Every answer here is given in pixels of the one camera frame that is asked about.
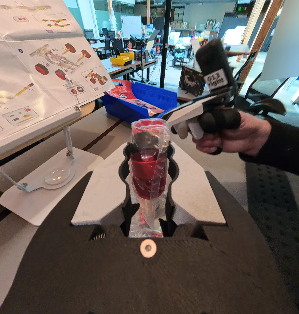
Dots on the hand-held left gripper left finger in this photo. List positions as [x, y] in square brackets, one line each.
[103, 196]

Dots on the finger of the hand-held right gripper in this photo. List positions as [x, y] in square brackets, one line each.
[193, 101]
[188, 114]

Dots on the person's right forearm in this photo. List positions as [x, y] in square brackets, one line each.
[286, 147]

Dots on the white whiteboard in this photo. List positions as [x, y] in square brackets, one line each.
[131, 27]

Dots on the clear bag of red wheels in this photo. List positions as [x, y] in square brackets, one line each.
[144, 169]

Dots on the black toy box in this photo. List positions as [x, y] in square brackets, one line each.
[191, 81]

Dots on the blue plastic bin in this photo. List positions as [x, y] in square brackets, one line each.
[125, 108]

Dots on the black perforated mat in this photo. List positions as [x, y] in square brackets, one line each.
[279, 220]

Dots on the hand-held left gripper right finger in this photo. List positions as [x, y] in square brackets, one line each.
[196, 196]

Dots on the black office chair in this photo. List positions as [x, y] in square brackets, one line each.
[118, 46]

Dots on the person's right hand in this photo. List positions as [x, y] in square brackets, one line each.
[247, 137]

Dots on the white stand with wooden board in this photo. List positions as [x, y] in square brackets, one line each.
[41, 203]

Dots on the toy instruction sheet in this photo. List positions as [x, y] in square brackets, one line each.
[17, 81]

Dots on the yellow plastic bin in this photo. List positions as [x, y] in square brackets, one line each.
[130, 56]
[118, 61]

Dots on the black pole with ribbed disc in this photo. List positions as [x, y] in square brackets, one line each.
[165, 49]

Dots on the red printed packet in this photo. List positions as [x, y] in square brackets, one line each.
[122, 92]

